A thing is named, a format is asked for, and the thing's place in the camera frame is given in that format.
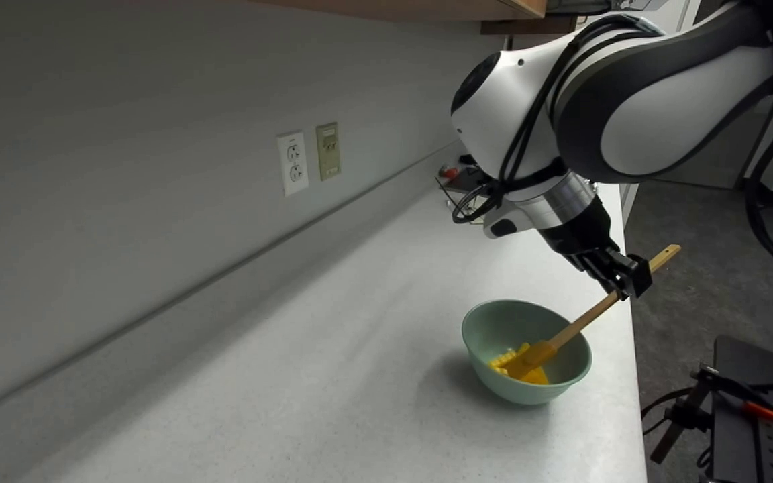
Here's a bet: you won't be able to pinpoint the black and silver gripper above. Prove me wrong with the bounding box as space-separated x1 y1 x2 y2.
492 169 657 302

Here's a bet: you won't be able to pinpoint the mint green bowl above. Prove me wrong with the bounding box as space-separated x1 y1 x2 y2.
461 301 594 407

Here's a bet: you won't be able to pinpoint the yellow spatula wooden handle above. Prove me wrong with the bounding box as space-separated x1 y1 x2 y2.
497 242 685 380

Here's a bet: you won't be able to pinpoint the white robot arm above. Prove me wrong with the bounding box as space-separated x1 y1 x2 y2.
450 0 773 294

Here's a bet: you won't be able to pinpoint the yellow food pieces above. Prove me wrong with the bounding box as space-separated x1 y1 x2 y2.
488 342 548 384

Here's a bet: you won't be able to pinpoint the black perforated board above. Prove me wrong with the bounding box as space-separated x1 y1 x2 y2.
708 338 773 483

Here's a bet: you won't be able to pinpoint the black tripod clamp orange handle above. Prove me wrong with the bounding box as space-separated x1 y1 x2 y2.
641 364 773 463

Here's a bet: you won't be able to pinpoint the beige wall switch plate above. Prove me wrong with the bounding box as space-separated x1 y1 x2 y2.
316 122 340 179

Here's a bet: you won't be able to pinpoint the white wall outlet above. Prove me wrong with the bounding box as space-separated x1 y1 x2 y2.
277 132 308 196

